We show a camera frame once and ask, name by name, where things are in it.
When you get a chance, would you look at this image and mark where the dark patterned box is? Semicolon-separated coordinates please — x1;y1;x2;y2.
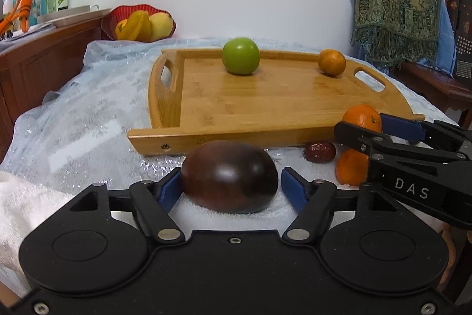
442;0;472;79

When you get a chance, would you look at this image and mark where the wooden side table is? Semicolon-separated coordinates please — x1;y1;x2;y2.
391;60;472;127

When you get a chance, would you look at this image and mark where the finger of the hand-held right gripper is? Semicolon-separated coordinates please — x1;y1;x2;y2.
379;113;472;154
333;120;472;169

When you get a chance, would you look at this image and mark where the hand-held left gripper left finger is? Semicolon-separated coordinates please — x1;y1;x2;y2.
68;169;186;243

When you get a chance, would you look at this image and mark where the light blue cloth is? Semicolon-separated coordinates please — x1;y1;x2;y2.
437;0;456;76

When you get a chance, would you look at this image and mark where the dark purple round fruit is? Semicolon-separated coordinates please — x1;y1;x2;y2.
180;140;279;215

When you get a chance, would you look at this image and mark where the bamboo serving tray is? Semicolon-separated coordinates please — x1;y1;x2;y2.
127;48;426;156

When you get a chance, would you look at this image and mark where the white towel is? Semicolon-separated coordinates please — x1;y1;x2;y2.
0;149;445;301

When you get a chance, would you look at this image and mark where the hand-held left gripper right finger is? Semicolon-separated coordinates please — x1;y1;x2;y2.
281;167;405;243

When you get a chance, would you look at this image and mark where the wooden cabinet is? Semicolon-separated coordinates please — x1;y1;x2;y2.
0;9;111;161

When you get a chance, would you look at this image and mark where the sheer sparkly tablecloth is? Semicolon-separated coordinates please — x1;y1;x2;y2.
0;36;461;192

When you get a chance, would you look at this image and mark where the greenish yellow tangerine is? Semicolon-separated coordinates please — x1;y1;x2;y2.
318;49;346;76

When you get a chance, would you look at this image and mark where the green apple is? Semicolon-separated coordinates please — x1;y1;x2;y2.
222;37;260;76

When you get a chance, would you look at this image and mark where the orange tangerine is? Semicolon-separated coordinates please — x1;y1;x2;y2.
341;105;383;134
335;149;370;186

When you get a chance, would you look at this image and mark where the stack of papers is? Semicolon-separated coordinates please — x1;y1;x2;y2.
0;23;56;43

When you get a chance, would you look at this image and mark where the yellow star fruit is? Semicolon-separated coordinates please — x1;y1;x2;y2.
122;12;152;42

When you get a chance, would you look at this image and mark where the red fruit bowl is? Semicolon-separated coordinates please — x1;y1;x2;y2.
101;5;177;42

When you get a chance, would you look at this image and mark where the red jujube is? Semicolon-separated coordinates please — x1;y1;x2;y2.
303;140;337;164

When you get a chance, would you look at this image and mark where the yellow mango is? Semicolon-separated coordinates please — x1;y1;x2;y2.
149;12;175;42

